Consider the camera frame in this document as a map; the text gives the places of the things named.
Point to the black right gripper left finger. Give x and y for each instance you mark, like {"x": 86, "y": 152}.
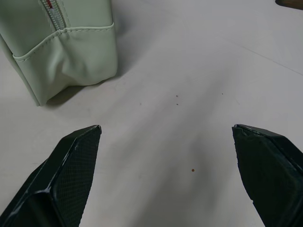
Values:
{"x": 59, "y": 179}

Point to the dark object at table edge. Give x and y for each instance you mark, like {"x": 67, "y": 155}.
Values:
{"x": 291, "y": 2}

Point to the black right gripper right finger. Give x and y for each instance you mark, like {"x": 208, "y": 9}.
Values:
{"x": 267, "y": 170}

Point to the pale green zipper pouch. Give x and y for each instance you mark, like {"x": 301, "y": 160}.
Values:
{"x": 61, "y": 47}

